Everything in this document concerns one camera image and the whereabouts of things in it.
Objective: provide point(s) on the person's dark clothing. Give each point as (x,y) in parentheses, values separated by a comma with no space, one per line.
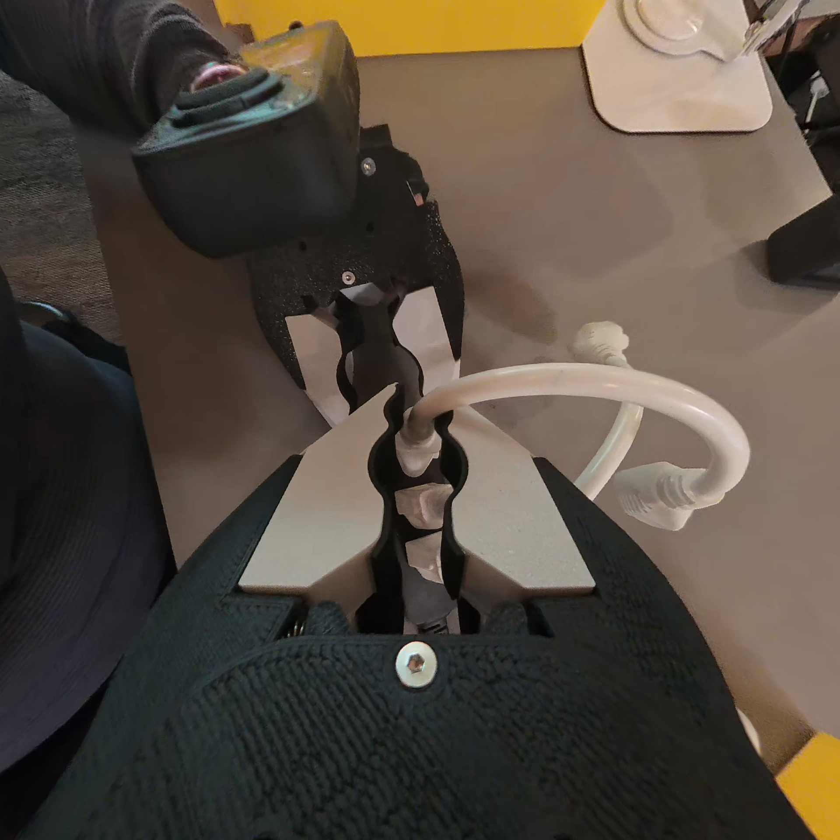
(65,525)

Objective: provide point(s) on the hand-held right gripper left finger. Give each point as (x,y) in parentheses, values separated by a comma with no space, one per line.
(321,525)

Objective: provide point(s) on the black USB hub block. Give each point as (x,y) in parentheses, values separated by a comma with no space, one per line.
(814,249)

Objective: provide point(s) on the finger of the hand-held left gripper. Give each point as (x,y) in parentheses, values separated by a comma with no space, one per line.
(315,354)
(430,328)

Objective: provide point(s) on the yellow plastic bin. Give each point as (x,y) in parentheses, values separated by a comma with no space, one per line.
(817,794)
(426,26)

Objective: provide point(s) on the person's left hand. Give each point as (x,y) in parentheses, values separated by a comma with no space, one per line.
(216,74)

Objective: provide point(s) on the person's left forearm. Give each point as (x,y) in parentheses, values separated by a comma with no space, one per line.
(98,52)

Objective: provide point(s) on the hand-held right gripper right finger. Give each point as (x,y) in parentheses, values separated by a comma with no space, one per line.
(518,525)

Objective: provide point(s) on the clear plastic stand foot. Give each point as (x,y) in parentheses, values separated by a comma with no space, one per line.
(669,26)

